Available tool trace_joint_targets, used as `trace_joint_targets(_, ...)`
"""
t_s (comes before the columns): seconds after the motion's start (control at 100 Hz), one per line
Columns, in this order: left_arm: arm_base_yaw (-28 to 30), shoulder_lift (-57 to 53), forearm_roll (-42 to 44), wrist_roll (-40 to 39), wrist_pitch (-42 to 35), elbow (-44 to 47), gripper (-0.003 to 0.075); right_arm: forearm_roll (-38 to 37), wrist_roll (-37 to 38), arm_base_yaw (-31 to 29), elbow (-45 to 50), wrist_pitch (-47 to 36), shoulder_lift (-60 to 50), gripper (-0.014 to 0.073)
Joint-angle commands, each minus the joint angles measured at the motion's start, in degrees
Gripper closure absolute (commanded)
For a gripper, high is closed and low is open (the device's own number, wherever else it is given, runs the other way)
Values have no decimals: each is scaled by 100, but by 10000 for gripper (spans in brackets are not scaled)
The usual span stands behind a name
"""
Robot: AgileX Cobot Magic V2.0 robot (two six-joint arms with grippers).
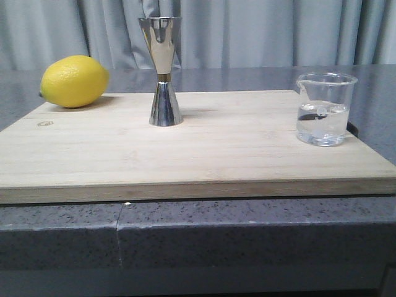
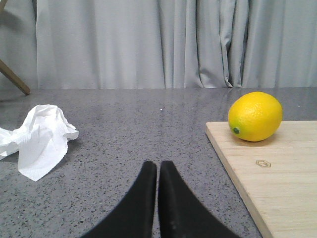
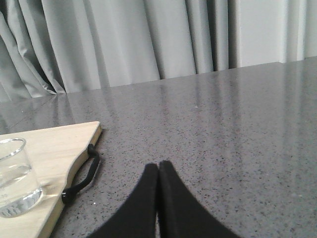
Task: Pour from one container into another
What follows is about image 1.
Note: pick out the grey curtain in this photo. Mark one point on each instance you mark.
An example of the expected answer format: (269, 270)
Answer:
(214, 34)

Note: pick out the yellow lemon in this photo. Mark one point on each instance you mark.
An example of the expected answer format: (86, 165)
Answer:
(74, 81)

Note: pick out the small glass beaker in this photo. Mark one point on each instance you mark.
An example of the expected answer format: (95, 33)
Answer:
(324, 109)

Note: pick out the black cutting board handle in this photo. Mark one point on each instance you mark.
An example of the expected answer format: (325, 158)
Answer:
(352, 129)

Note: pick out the steel double jigger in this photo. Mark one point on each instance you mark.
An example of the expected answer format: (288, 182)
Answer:
(161, 35)

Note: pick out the wooden cutting board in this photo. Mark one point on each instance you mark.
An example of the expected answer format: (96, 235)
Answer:
(229, 144)

